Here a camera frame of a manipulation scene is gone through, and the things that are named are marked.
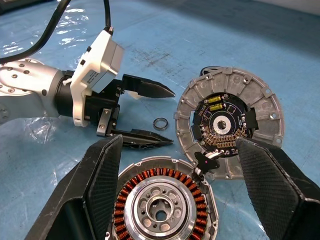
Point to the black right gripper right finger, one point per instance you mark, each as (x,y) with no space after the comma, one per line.
(275,187)

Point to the blue plastic table cover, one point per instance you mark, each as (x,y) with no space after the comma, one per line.
(200,37)

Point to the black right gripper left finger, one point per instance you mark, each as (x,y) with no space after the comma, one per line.
(100,180)

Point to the motor housing copper windings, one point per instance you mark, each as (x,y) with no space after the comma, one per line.
(150,175)

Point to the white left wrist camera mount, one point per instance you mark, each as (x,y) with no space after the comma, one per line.
(100,55)

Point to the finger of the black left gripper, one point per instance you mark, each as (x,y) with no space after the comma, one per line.
(150,88)
(145,140)

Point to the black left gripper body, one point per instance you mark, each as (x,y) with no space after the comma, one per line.
(105,105)

